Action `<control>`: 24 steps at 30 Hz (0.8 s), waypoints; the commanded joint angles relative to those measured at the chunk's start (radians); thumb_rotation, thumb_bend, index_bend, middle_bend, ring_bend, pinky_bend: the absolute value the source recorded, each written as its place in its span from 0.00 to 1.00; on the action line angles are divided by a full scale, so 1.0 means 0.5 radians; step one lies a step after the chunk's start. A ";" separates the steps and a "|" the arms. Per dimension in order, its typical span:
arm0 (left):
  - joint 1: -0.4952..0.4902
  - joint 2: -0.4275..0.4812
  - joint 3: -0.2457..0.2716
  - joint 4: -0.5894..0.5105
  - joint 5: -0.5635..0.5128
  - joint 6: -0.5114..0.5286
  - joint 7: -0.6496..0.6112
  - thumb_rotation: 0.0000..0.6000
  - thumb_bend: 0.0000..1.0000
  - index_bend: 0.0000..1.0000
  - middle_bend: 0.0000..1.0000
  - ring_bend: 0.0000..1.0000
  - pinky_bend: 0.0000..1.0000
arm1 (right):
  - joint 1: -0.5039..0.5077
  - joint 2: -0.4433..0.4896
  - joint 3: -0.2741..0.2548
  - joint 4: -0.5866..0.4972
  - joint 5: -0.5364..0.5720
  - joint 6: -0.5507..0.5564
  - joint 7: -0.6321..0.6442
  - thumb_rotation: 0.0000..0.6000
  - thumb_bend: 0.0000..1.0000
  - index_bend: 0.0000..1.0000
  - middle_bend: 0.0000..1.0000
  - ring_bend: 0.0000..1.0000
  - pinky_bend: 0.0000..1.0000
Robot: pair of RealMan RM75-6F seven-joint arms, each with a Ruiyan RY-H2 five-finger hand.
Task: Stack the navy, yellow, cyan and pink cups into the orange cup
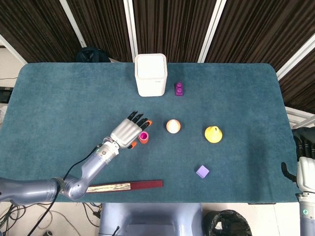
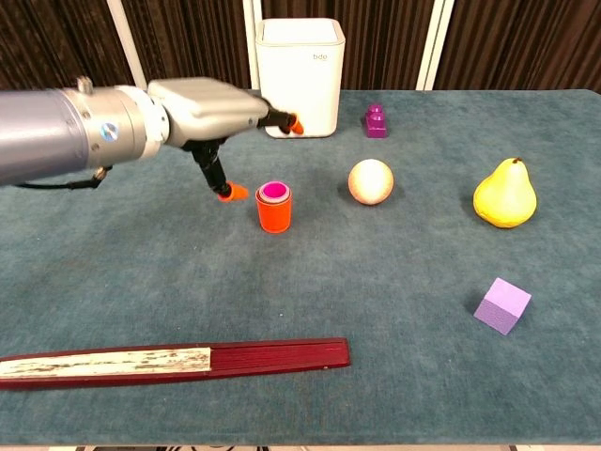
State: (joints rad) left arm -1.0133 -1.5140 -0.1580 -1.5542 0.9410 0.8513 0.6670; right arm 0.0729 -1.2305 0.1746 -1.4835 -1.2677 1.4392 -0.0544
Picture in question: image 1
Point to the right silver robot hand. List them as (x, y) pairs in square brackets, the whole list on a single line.
[(306, 174)]

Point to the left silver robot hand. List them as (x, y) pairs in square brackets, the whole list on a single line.
[(124, 132)]

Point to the pink plastic cup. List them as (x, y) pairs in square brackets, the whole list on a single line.
[(144, 135)]

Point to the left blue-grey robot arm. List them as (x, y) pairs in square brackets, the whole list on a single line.
[(91, 167)]

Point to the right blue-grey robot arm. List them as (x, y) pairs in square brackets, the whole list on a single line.
[(307, 216)]

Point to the orange plastic cup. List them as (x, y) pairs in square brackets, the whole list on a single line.
[(143, 141)]

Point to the dark bag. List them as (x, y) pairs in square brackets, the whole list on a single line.
[(305, 131)]

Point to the cream peach ball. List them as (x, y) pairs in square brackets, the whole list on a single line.
[(173, 126)]

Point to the folded dark red fan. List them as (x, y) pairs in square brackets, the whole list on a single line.
[(147, 184)]

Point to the white metal rack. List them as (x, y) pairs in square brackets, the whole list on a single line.
[(299, 117)]

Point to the teal table cloth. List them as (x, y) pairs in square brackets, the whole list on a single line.
[(73, 98)]

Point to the white plastic waste bin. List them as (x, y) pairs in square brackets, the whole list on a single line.
[(151, 73)]

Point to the purple toy brick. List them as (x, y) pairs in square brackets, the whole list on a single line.
[(179, 90)]

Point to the dark backpack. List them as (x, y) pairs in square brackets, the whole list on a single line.
[(92, 56)]

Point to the dark brown slatted partition panel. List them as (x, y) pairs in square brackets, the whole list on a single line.
[(258, 29), (169, 27), (300, 91), (32, 27), (103, 24)]

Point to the lilac foam cube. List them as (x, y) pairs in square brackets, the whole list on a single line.
[(202, 171)]

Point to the yellow toy pear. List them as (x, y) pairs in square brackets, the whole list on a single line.
[(213, 135)]

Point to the blue-grey robot torso base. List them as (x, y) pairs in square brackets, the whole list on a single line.
[(150, 218)]

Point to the black bagged trash can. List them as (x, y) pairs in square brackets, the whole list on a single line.
[(229, 223)]

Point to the white partition post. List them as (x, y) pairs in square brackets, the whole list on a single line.
[(211, 29), (131, 29), (295, 59), (72, 22), (13, 49)]

